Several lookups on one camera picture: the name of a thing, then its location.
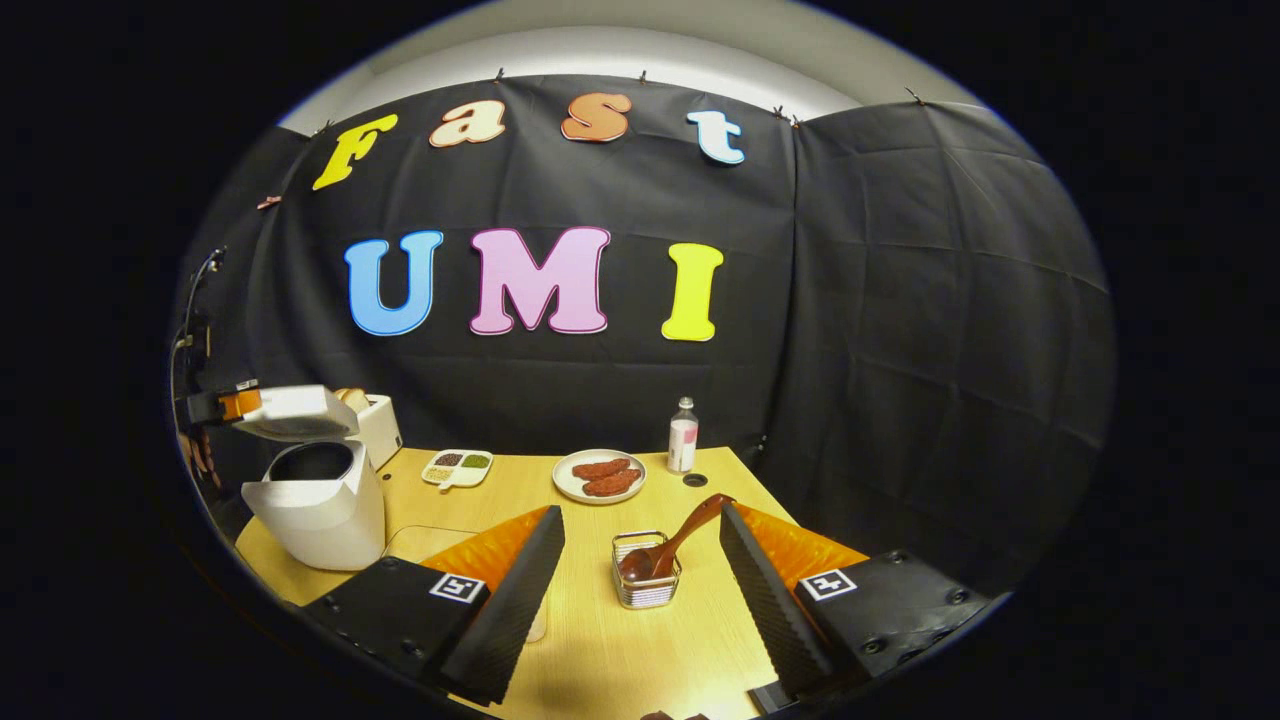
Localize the white divided bean dish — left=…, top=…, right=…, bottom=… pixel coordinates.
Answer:
left=421, top=449, right=494, bottom=493

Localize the black backdrop cloth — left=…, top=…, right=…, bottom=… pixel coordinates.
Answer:
left=172, top=72, right=1116, bottom=601

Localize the wire metal chopstick holder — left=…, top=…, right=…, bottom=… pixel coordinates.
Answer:
left=611, top=530, right=683, bottom=610

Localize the white toaster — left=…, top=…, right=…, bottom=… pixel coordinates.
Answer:
left=352, top=394, right=404, bottom=471

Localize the clear plastic container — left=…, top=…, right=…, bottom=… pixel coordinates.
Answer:
left=383, top=526, right=549, bottom=643

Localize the clear bottle with pink label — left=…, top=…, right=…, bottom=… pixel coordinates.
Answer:
left=668, top=397, right=700, bottom=474

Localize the brown wooden spoon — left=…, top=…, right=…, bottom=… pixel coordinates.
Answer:
left=619, top=493, right=736, bottom=584

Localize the white round plate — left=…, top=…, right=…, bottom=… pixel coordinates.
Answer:
left=552, top=449, right=648, bottom=505

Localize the white rice cooker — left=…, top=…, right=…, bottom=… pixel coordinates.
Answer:
left=232, top=385, right=387, bottom=572

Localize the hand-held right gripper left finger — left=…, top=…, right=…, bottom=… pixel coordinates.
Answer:
left=300, top=505, right=567, bottom=707

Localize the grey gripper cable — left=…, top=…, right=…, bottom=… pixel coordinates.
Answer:
left=168, top=246, right=228, bottom=346

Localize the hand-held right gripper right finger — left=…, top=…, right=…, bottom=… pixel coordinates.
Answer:
left=718, top=503, right=1001, bottom=701

